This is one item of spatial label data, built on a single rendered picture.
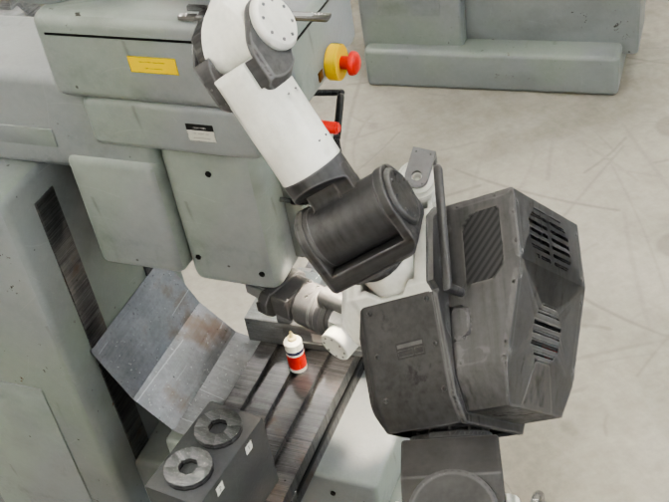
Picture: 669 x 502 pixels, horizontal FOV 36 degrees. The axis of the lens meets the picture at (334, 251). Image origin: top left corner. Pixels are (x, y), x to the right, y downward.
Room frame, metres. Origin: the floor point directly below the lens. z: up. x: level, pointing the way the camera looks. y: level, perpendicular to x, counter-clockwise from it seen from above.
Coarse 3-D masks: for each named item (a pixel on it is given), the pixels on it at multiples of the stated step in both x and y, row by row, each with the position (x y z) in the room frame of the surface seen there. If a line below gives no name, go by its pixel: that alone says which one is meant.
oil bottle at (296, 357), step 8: (288, 336) 1.65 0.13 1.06; (296, 336) 1.66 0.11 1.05; (288, 344) 1.64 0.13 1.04; (296, 344) 1.64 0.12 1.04; (288, 352) 1.64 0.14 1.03; (296, 352) 1.63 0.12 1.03; (304, 352) 1.65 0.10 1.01; (288, 360) 1.64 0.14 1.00; (296, 360) 1.63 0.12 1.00; (304, 360) 1.64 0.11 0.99; (296, 368) 1.63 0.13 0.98; (304, 368) 1.64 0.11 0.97
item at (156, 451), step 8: (160, 424) 1.75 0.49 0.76; (152, 432) 1.73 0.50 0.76; (160, 432) 1.72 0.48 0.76; (168, 432) 1.72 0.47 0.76; (152, 440) 1.70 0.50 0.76; (160, 440) 1.70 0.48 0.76; (144, 448) 1.68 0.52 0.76; (152, 448) 1.68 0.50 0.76; (160, 448) 1.67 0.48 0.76; (144, 456) 1.66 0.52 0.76; (152, 456) 1.65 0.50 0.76; (160, 456) 1.65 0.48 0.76; (136, 464) 1.65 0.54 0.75; (144, 464) 1.64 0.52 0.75; (152, 464) 1.63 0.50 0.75; (160, 464) 1.63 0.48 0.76; (144, 472) 1.64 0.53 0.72; (152, 472) 1.63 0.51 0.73; (144, 480) 1.64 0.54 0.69; (400, 488) 1.43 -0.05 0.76; (392, 496) 1.42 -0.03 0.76; (400, 496) 1.41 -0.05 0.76
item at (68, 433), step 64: (0, 192) 1.62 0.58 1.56; (64, 192) 1.73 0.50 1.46; (0, 256) 1.61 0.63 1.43; (64, 256) 1.67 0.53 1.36; (0, 320) 1.65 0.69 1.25; (64, 320) 1.62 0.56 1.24; (0, 384) 1.68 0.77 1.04; (64, 384) 1.60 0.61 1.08; (0, 448) 1.73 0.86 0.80; (64, 448) 1.63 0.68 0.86; (128, 448) 1.65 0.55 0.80
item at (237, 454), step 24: (216, 408) 1.39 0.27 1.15; (192, 432) 1.34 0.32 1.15; (216, 432) 1.33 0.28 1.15; (240, 432) 1.32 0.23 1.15; (264, 432) 1.34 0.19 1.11; (168, 456) 1.29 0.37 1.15; (192, 456) 1.27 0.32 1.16; (216, 456) 1.27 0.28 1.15; (240, 456) 1.28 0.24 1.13; (264, 456) 1.33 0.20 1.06; (168, 480) 1.23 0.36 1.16; (192, 480) 1.22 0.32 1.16; (216, 480) 1.22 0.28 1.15; (240, 480) 1.26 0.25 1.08; (264, 480) 1.31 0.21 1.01
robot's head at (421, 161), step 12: (420, 156) 1.30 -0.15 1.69; (432, 156) 1.29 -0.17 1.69; (408, 168) 1.29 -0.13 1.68; (420, 168) 1.28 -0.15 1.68; (432, 168) 1.29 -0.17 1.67; (408, 180) 1.27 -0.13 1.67; (420, 180) 1.27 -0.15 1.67; (432, 180) 1.27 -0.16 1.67; (420, 192) 1.26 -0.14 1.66; (432, 192) 1.26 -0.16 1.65
